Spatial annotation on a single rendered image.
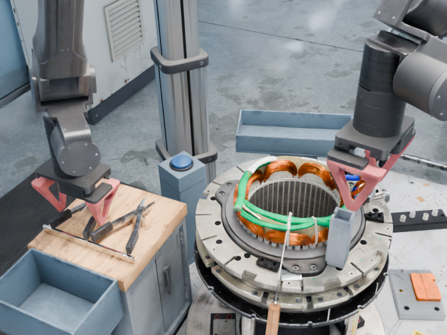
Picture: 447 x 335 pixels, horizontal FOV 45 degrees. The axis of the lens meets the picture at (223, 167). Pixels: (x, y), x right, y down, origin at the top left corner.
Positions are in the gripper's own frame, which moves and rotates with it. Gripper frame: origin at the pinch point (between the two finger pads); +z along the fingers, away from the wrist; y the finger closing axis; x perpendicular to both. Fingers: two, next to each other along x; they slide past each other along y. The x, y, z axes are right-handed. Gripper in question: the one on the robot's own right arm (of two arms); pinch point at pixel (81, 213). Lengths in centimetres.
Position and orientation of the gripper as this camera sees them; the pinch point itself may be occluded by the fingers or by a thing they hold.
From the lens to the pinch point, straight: 93.9
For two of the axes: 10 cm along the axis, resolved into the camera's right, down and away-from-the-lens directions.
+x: 4.2, -5.3, 7.4
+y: 9.1, 2.5, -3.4
